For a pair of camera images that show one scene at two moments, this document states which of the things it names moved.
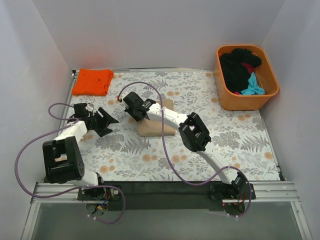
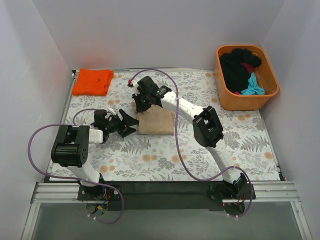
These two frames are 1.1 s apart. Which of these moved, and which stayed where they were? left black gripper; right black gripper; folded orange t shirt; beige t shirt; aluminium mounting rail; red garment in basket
Moved: right black gripper; left black gripper
Stayed: aluminium mounting rail; folded orange t shirt; red garment in basket; beige t shirt
